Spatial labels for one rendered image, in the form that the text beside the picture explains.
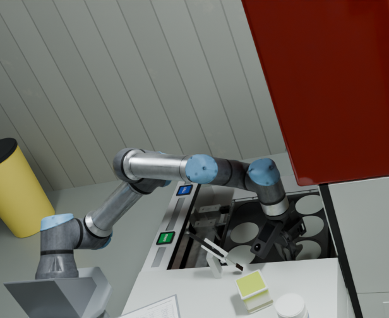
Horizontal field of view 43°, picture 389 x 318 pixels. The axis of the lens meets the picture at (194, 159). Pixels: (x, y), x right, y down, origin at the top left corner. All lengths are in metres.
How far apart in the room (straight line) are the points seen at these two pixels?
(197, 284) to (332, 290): 0.39
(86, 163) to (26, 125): 0.56
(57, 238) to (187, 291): 0.56
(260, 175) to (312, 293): 0.34
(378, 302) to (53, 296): 1.04
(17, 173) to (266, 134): 1.86
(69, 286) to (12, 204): 2.25
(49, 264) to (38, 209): 2.27
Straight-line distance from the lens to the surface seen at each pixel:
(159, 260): 1.67
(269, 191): 1.33
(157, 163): 1.42
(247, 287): 1.34
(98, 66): 3.69
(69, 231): 1.86
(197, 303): 1.46
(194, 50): 3.41
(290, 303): 1.24
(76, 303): 1.84
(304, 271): 1.43
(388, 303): 1.57
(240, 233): 1.71
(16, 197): 3.98
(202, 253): 1.73
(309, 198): 1.76
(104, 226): 1.87
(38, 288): 1.82
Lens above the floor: 1.99
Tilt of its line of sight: 30 degrees down
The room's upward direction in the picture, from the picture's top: 23 degrees counter-clockwise
